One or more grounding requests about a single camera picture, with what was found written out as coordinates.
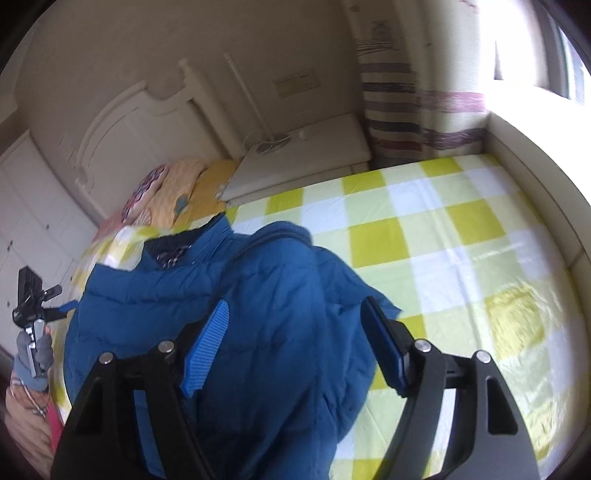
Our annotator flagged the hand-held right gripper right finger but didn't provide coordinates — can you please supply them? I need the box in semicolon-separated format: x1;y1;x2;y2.
360;298;541;480

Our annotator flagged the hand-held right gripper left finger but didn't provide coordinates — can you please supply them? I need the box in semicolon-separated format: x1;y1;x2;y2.
50;299;230;480

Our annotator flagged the blue quilted jacket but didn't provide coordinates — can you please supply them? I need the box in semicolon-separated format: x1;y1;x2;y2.
62;215;400;480

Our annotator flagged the person's left hand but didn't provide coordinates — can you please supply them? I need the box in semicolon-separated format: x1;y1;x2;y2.
14;331;54;391

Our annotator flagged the white wardrobe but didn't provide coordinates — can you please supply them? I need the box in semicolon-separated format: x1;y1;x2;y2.
0;129;100;334

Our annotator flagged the orange patterned quilt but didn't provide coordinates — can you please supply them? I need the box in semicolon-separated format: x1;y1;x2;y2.
4;375;65;478

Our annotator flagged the yellow checked bed sheet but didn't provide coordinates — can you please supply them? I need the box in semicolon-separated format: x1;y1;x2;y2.
69;154;583;480

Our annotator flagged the purple patterned pillow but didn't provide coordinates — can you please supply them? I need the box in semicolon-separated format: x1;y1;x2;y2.
121;165;170;223

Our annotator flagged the yellow pink pillow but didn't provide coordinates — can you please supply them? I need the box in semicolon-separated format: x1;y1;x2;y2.
139;158;206;228

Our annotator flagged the orange bed sheet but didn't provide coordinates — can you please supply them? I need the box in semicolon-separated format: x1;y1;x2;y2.
191;159;239;223

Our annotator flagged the white wooden headboard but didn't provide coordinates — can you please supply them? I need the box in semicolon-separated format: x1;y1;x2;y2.
60;58;232;223

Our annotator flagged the white nightstand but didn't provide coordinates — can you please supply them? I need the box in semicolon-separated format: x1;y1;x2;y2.
221;114;373;206

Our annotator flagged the cream window sill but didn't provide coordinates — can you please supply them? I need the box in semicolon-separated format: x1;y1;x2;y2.
482;111;591;289

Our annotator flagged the printed striped curtain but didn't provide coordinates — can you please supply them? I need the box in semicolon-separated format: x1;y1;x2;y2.
344;0;491;163

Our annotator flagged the slim metal lamp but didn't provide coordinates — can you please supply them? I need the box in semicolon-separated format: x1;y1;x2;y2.
224;52;293;157

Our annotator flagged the dark framed window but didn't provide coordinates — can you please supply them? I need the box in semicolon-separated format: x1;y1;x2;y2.
494;0;591;103

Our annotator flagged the white cable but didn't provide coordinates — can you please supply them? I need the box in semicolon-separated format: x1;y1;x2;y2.
245;133;291;157

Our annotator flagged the beige wall socket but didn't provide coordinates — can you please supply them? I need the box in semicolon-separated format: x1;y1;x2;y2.
275;69;321;97

